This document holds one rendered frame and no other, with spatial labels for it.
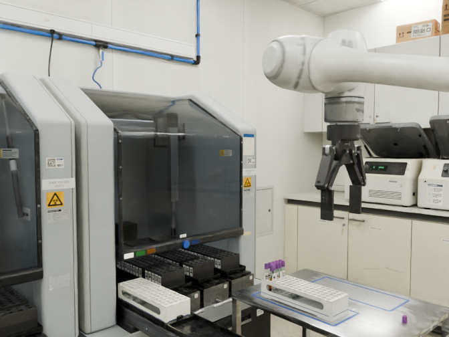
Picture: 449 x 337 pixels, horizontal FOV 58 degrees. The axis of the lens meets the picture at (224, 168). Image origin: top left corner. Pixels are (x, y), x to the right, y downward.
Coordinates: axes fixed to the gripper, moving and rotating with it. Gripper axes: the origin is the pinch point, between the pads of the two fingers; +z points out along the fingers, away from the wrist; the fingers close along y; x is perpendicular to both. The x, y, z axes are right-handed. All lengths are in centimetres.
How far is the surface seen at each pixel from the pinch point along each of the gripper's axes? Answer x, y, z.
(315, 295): 21.3, 21.8, 32.2
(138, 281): 77, -8, 35
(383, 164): 94, 224, -1
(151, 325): 55, -17, 41
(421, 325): -5, 38, 38
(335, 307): 14.9, 23.5, 34.6
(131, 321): 67, -17, 43
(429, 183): 57, 220, 12
